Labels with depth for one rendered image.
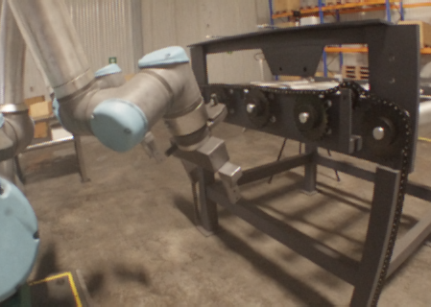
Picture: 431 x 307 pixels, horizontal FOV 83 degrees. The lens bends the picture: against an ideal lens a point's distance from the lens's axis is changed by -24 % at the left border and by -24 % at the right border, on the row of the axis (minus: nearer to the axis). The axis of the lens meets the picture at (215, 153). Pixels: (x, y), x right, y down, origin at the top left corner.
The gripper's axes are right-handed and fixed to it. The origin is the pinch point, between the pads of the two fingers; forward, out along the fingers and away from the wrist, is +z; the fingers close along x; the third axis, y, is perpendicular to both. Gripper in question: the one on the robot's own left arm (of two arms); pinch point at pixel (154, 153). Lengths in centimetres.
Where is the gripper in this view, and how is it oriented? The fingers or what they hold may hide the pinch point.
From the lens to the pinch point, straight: 103.2
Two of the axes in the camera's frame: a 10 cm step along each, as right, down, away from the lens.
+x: -4.0, -1.2, 9.1
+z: 4.7, 8.2, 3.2
